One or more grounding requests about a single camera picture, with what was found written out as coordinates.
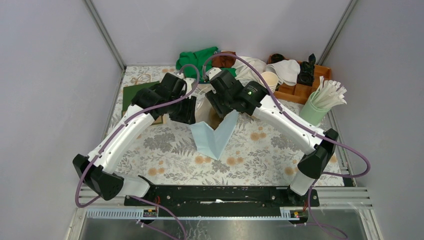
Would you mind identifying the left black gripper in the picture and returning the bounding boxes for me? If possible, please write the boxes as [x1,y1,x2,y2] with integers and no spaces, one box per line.
[168,93,197,125]

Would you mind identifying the light blue paper bag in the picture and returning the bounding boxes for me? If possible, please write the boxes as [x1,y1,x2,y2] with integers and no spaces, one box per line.
[189,97,239,160]

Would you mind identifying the cardboard cup carrier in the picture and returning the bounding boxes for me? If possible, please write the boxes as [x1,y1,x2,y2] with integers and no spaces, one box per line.
[208,108,224,130]

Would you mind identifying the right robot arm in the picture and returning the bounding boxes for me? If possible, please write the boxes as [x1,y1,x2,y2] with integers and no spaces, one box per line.
[205,67,339,206]

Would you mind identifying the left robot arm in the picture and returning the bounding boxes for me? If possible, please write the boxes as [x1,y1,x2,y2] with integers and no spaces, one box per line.
[72,73,197,207]

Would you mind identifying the brown cloth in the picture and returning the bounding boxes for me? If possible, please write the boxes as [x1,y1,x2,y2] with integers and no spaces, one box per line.
[211,55,237,68]

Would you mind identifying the green cloth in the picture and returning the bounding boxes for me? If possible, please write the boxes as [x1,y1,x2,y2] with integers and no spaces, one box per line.
[175,46,236,78]

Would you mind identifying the green paper bag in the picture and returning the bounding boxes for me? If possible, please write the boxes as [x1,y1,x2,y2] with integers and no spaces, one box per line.
[121,81,159,117]

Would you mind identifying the stack of paper cups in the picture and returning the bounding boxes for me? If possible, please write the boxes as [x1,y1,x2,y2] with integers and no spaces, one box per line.
[261,71,279,93]

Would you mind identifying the white cloth on tray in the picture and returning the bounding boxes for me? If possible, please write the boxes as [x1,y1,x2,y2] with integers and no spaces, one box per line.
[264,59,301,86]

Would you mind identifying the wooden compartment tray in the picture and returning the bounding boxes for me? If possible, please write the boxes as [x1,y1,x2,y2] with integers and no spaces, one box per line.
[274,64,332,104]

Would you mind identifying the black plastic bags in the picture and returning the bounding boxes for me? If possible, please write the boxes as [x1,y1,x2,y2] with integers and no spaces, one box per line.
[297,53,316,87]

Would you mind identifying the green straw holder cup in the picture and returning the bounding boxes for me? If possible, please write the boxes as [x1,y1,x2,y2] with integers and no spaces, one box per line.
[299,92,330,126]

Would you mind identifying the white wrapped straws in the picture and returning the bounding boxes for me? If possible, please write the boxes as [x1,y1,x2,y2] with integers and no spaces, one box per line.
[310,76,347,110]

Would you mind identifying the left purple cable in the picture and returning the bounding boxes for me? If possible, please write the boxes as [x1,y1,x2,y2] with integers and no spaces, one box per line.
[74,64,201,239]

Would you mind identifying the purple cable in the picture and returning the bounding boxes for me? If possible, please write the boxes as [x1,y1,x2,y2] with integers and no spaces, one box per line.
[74,64,201,239]
[202,52,371,239]

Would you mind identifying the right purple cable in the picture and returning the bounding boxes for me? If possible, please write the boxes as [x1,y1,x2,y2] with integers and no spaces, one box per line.
[202,52,371,239]

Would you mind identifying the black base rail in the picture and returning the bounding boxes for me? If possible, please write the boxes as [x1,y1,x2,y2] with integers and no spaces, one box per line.
[124,182,320,218]

